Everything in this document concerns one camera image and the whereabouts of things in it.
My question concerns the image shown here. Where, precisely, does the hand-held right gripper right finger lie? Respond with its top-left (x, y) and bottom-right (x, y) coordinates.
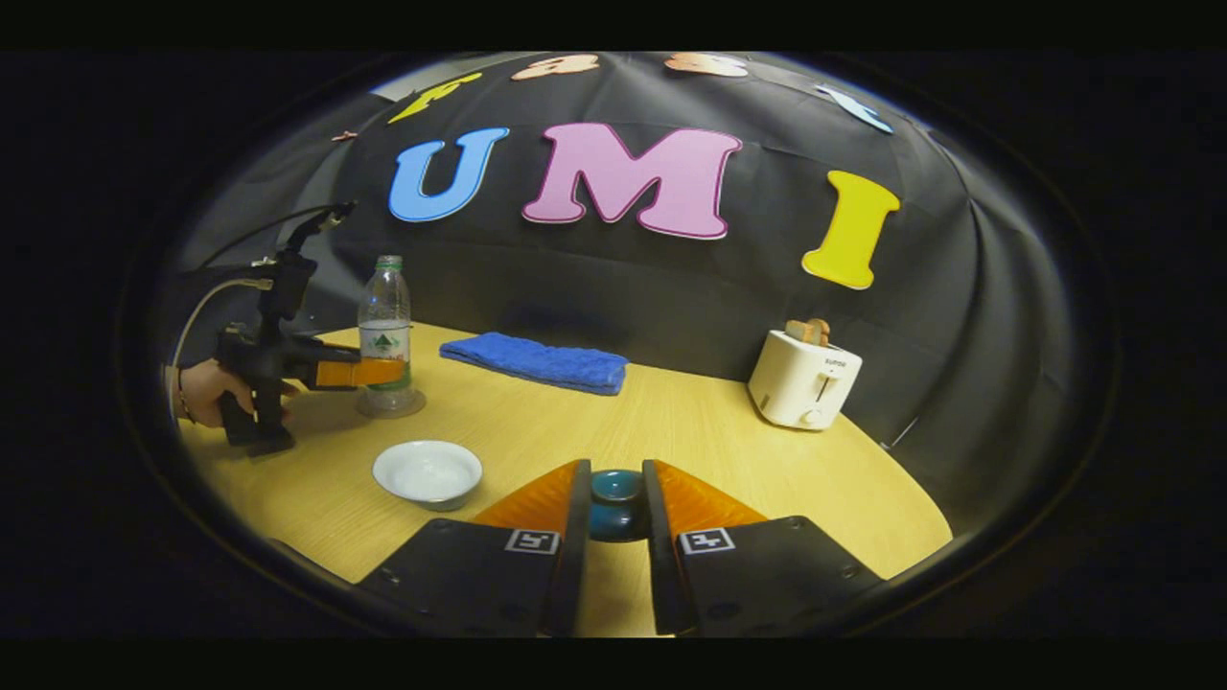
top-left (642, 459), bottom-right (885, 637)

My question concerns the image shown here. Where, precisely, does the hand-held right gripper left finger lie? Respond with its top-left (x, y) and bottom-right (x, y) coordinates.
top-left (357, 459), bottom-right (592, 638)

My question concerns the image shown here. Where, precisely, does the clear plastic water bottle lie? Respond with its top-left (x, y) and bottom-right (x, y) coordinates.
top-left (358, 255), bottom-right (416, 415)

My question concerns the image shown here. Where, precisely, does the white teacup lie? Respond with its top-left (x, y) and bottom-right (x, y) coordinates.
top-left (372, 440), bottom-right (484, 512)

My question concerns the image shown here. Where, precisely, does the blue folded towel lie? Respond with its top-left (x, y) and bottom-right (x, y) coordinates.
top-left (440, 332), bottom-right (630, 397)

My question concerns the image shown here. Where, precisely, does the white toaster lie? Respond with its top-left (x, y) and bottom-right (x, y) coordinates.
top-left (748, 330), bottom-right (864, 431)

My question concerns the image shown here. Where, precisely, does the black backdrop cloth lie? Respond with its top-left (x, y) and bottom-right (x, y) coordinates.
top-left (163, 53), bottom-right (1084, 538)

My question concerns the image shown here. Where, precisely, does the white cable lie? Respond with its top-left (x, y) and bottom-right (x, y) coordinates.
top-left (169, 277), bottom-right (275, 419)

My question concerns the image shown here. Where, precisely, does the black cable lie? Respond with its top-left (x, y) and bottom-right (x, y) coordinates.
top-left (196, 202), bottom-right (338, 271)

